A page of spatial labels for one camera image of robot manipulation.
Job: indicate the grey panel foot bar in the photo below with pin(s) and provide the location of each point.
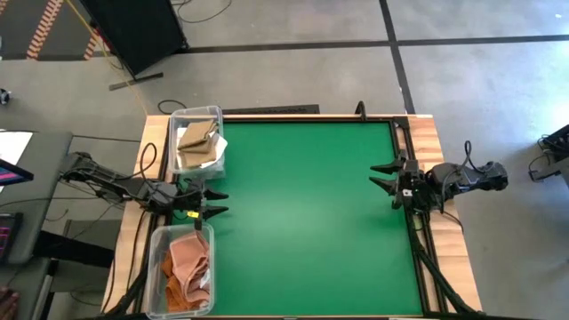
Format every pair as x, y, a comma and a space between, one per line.
135, 81

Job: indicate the person's hand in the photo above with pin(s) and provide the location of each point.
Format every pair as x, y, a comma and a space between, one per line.
9, 304

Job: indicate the white towel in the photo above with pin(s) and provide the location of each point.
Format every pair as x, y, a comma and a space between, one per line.
222, 144

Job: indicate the black floor strip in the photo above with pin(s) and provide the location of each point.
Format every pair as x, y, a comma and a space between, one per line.
271, 109

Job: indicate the tablet screen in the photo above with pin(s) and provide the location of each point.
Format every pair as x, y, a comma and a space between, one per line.
11, 173

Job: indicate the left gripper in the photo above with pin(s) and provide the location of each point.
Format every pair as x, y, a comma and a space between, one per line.
191, 200

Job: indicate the clear plastic bin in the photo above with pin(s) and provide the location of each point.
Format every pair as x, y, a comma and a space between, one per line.
153, 266
174, 120

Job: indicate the green table mat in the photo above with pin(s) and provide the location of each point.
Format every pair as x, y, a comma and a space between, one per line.
311, 222

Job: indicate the small black floor device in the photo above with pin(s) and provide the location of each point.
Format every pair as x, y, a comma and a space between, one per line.
3, 95

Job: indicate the pink towel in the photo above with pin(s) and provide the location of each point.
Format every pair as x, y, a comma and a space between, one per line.
191, 262

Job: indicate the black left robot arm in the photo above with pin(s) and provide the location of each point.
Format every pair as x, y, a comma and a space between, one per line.
106, 182

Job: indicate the black partition panel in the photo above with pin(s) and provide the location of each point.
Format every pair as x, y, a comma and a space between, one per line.
133, 31

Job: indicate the black frame strut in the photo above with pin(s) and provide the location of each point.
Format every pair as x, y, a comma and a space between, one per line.
440, 280
129, 293

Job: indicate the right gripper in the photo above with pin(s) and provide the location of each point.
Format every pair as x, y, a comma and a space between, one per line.
411, 186

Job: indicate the black table border frame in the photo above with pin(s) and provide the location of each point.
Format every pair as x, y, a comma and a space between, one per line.
311, 119

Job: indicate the grey side desk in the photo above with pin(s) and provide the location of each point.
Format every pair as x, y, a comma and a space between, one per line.
44, 186
31, 284

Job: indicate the backlit keyboard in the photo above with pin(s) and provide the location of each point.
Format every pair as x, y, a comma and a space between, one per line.
6, 235

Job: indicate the black stand base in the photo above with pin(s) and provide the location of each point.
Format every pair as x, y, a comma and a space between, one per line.
75, 251

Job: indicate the white paper sheet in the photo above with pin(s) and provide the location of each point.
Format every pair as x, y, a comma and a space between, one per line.
13, 144

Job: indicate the black clamp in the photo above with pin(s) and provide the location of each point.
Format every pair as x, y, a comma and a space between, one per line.
361, 111

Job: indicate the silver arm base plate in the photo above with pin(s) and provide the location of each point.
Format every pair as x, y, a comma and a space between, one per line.
406, 193

